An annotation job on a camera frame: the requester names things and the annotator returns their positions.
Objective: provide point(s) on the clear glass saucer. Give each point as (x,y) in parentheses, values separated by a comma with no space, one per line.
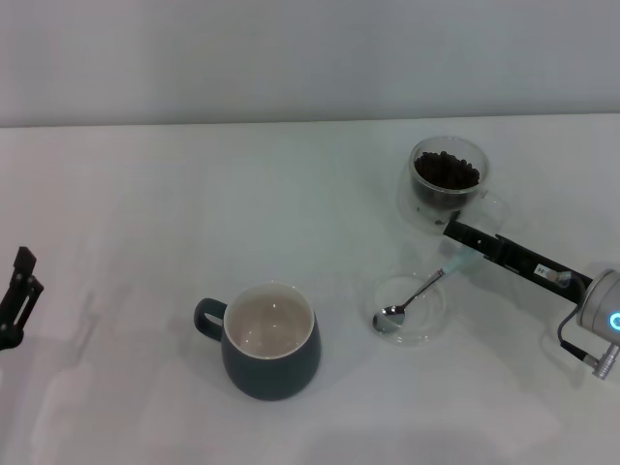
(426,324)

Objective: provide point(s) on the double-walled glass cup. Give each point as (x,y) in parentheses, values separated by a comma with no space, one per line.
(420,213)

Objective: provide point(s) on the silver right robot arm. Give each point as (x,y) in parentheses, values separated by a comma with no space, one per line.
(600,300)

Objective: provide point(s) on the pile of coffee beans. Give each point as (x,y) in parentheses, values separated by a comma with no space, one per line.
(445,169)

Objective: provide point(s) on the dark grey ceramic mug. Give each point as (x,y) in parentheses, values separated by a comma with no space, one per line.
(271,378)

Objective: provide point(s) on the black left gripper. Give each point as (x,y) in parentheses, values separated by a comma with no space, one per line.
(9,335)

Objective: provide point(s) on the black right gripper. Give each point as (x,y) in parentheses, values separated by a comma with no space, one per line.
(542,269)

